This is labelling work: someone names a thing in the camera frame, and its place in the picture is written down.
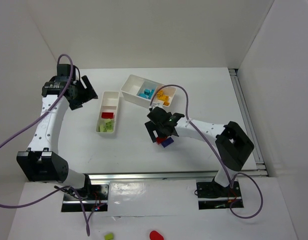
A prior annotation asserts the red brick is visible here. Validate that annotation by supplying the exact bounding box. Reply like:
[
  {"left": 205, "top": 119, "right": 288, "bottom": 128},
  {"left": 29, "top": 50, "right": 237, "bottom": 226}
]
[
  {"left": 156, "top": 137, "right": 167, "bottom": 145},
  {"left": 101, "top": 112, "right": 114, "bottom": 119}
]

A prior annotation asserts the yellow curved striped brick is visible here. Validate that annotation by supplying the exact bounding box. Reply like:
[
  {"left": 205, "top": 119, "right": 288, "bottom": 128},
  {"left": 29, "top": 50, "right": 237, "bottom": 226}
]
[{"left": 159, "top": 94, "right": 170, "bottom": 106}]

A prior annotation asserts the small yellow brick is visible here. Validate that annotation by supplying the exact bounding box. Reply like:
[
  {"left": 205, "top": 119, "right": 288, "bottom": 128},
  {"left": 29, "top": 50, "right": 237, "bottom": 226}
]
[{"left": 156, "top": 90, "right": 164, "bottom": 99}]

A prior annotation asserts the narrow white divided tray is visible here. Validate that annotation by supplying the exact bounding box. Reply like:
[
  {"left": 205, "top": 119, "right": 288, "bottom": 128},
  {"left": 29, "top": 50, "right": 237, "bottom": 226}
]
[{"left": 96, "top": 91, "right": 120, "bottom": 136}]

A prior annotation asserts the long teal brick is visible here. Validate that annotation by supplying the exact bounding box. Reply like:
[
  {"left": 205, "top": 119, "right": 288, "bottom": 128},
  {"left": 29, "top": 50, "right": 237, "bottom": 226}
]
[{"left": 143, "top": 89, "right": 155, "bottom": 100}]

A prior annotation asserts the lone lime brick front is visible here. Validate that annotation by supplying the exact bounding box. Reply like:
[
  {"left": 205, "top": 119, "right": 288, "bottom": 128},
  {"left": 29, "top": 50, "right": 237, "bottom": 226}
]
[{"left": 104, "top": 119, "right": 114, "bottom": 133}]

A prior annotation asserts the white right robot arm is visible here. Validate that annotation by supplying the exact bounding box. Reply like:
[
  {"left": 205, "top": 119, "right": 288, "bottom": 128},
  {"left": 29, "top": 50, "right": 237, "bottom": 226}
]
[{"left": 145, "top": 106, "right": 255, "bottom": 188}]

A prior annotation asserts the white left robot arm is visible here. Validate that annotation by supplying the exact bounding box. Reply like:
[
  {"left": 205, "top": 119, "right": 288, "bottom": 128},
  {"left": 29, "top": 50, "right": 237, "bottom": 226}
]
[{"left": 16, "top": 64, "right": 98, "bottom": 200}]

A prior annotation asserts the wide white divided bin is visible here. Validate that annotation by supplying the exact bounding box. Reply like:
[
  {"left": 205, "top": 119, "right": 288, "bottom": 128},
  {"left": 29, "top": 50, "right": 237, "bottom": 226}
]
[{"left": 121, "top": 74, "right": 176, "bottom": 109}]

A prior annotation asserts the red rounded foreground piece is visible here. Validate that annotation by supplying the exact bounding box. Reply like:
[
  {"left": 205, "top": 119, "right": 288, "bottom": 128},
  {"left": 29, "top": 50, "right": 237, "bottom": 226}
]
[{"left": 149, "top": 230, "right": 164, "bottom": 240}]

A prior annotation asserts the lime brick on foreground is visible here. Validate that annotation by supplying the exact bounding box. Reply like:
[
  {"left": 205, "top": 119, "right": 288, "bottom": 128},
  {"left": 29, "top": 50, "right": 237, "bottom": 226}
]
[{"left": 104, "top": 232, "right": 114, "bottom": 240}]

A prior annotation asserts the aluminium front rail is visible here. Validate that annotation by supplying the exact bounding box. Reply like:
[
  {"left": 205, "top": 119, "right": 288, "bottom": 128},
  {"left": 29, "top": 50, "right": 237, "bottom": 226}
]
[{"left": 32, "top": 169, "right": 269, "bottom": 182}]

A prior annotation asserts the aluminium rail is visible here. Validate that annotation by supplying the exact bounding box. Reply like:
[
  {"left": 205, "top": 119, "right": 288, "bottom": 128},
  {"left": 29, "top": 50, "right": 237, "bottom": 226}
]
[
  {"left": 32, "top": 169, "right": 269, "bottom": 182},
  {"left": 228, "top": 68, "right": 265, "bottom": 165}
]

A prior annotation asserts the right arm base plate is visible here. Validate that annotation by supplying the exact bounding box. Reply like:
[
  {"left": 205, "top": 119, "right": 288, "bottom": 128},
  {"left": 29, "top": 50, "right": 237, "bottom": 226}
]
[{"left": 194, "top": 181, "right": 244, "bottom": 210}]

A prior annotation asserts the aluminium right side rail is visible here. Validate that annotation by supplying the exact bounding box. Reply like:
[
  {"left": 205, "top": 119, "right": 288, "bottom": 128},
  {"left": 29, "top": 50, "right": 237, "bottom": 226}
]
[{"left": 228, "top": 68, "right": 265, "bottom": 165}]

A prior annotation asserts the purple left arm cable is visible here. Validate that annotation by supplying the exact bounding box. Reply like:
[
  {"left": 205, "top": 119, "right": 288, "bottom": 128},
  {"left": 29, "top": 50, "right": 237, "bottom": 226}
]
[{"left": 0, "top": 54, "right": 93, "bottom": 236}]

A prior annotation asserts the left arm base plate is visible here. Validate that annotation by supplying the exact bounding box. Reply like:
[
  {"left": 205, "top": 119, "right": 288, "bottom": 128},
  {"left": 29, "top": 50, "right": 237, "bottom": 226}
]
[{"left": 61, "top": 183, "right": 109, "bottom": 213}]

